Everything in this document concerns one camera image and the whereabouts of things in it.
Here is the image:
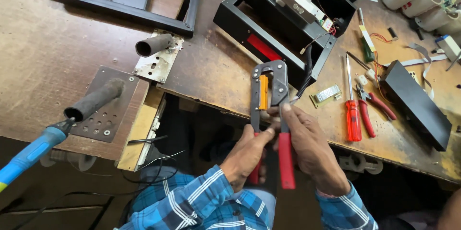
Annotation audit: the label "person's left hand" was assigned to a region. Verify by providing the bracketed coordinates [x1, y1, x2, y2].
[220, 124, 276, 193]

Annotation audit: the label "person's right hand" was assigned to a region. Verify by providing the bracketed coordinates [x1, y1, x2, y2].
[267, 103, 351, 198]

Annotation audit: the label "red-handled crimping tool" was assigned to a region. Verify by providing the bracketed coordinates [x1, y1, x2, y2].
[249, 59, 297, 190]

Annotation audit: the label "small display circuit board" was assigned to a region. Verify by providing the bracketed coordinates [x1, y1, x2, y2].
[309, 84, 343, 109]

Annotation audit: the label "thin metal probe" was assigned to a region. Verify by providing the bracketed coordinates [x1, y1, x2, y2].
[346, 51, 372, 71]

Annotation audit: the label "black rectangular box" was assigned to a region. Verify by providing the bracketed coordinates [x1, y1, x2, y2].
[380, 59, 453, 152]

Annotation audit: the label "shiny slotted metal plate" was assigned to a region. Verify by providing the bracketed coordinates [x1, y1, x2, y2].
[133, 29, 184, 84]

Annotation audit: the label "perforated dark metal plate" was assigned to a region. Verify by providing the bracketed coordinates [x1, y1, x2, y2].
[69, 65, 140, 143]

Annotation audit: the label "dark soldering iron holder tube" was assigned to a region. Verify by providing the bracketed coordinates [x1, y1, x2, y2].
[135, 33, 174, 58]
[64, 77, 126, 123]

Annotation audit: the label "silver load cell bar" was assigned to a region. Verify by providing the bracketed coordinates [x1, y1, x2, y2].
[275, 0, 327, 25]

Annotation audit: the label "white and blue block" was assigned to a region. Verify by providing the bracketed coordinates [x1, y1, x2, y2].
[434, 35, 461, 62]

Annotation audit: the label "blue soldering iron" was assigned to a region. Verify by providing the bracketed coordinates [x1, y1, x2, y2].
[0, 118, 77, 193]

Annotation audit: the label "grey metal bracket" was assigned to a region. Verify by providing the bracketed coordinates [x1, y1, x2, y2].
[338, 152, 384, 175]

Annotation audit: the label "red-handled screwdriver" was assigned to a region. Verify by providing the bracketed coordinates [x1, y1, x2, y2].
[345, 53, 363, 143]

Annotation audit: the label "red-handled pliers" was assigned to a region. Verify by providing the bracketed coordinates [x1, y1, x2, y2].
[355, 84, 398, 139]

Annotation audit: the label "black coiled cable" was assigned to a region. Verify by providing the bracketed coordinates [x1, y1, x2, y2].
[290, 44, 313, 105]

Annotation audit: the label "thin black wires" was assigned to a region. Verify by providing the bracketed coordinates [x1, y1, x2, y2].
[121, 134, 186, 185]

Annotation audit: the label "orange and red wires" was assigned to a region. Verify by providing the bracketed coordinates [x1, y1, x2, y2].
[370, 33, 393, 101]

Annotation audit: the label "green-handled screwdriver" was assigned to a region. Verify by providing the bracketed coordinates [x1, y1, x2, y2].
[357, 7, 376, 63]

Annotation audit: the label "black metal enclosure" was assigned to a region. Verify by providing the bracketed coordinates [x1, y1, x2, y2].
[213, 0, 357, 90]

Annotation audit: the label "grey ribbon cable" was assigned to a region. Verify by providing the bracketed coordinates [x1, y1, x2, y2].
[383, 42, 449, 99]

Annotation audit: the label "black metal frame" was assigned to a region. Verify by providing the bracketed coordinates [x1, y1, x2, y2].
[35, 0, 206, 38]

